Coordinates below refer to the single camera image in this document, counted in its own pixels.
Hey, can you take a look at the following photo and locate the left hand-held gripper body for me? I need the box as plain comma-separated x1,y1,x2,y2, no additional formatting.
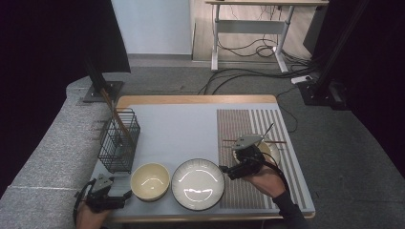
84,174,127,214

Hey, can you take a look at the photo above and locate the hand-held gripper cable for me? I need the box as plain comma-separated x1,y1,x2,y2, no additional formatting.
73,178,96,223
254,152,292,196

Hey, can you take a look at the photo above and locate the person's right hand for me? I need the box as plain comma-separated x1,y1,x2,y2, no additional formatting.
243,163,288,199

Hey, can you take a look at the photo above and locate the black curtain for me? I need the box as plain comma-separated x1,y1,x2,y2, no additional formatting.
313,0,405,182
0,0,131,198

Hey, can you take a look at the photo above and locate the person's left hand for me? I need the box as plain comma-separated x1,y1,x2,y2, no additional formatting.
75,203,113,229

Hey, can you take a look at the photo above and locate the white standing desk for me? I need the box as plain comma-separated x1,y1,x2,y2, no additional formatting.
204,0,330,73

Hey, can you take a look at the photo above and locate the black long floor cable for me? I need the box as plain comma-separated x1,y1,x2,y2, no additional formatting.
196,60,319,96

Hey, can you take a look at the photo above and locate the black wire cutlery basket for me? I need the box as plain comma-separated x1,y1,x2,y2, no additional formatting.
97,107,141,175

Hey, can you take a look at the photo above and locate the left hand-held gripper cable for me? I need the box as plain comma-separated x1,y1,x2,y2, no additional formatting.
73,178,96,223

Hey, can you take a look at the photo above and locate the black metal stand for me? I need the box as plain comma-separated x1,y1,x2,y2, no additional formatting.
75,53,125,104
297,0,372,111

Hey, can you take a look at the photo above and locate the striped woven placemat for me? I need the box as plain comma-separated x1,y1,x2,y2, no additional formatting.
216,109,309,210

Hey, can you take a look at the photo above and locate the cream ceramic bowl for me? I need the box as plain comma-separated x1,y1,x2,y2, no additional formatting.
254,139,276,167
129,162,171,202

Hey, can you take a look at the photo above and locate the metal spoon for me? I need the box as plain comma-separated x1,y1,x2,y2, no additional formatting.
114,135,126,157
259,122,275,143

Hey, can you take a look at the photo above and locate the black coiled floor cable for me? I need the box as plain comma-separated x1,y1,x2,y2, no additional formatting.
218,4,316,60

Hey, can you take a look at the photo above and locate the right hand-held gripper cable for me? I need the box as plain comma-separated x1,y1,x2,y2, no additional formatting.
254,152,292,196

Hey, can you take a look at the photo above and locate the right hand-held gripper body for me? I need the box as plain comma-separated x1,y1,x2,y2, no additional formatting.
230,134,266,179

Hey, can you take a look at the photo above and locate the wooden table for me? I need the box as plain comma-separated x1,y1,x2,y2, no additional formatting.
90,94,317,223

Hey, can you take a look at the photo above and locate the light grey table mat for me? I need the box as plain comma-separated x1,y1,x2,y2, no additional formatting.
90,102,316,220

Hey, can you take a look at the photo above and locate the thin black floor cable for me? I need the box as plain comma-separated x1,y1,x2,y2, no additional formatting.
276,86,299,134

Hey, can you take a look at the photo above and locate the white power strip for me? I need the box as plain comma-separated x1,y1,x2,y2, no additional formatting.
290,74,313,85

